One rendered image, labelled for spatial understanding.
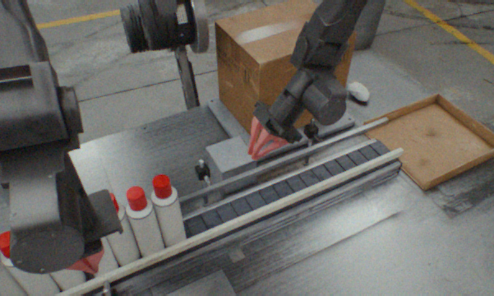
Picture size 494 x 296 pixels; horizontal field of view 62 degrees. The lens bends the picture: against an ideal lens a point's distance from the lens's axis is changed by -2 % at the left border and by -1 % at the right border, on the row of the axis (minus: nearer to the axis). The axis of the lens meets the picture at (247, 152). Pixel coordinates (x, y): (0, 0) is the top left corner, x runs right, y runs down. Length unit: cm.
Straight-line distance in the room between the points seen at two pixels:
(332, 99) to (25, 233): 52
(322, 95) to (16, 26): 49
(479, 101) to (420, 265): 214
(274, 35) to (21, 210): 86
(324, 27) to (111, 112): 214
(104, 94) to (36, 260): 253
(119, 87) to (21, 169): 254
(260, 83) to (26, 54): 73
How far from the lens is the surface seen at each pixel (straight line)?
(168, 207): 81
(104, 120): 268
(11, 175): 40
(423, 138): 132
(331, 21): 72
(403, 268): 102
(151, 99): 277
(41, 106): 38
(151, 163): 118
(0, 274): 85
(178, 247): 90
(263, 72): 102
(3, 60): 39
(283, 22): 117
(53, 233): 37
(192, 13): 110
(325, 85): 72
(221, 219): 97
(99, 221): 50
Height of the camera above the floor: 167
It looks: 46 degrees down
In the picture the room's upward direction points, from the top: straight up
